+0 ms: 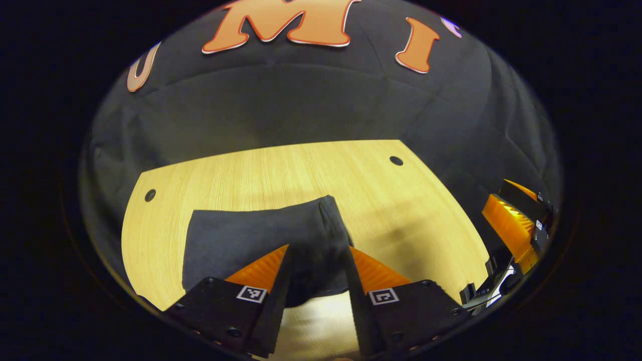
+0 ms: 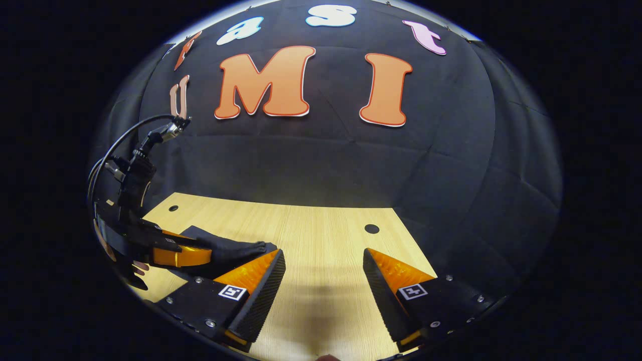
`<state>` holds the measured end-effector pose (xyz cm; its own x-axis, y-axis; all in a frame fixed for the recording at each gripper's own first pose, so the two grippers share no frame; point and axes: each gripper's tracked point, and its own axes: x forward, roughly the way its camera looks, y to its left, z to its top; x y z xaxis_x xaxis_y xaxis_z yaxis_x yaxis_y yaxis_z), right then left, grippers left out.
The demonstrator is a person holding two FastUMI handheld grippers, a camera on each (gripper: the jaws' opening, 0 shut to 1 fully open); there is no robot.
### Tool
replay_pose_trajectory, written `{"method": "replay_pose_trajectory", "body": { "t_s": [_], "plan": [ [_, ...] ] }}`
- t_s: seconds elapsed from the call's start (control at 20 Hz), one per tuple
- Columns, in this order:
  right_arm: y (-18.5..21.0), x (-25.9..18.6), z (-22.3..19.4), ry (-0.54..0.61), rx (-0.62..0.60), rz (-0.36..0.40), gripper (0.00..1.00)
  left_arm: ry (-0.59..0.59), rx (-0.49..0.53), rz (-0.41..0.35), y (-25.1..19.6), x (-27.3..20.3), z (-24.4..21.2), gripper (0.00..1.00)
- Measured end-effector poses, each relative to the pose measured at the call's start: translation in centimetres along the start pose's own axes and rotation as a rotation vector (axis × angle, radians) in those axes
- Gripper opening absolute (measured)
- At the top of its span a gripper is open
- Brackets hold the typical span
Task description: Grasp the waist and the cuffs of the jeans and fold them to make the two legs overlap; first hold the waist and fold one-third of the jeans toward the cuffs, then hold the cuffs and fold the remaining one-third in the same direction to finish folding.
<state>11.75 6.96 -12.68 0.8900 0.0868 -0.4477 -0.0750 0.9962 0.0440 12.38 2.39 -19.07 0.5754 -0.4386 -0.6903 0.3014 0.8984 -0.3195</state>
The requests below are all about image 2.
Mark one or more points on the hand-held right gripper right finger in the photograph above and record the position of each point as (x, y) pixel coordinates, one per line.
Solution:
(388, 303)

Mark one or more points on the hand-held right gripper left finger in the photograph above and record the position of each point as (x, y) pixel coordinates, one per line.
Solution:
(261, 301)

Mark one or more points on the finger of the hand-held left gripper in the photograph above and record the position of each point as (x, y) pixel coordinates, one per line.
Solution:
(183, 256)
(183, 238)

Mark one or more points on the black backdrop cloth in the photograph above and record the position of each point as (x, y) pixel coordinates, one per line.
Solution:
(326, 165)

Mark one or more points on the dark denim jeans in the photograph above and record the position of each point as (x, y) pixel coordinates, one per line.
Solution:
(230, 250)

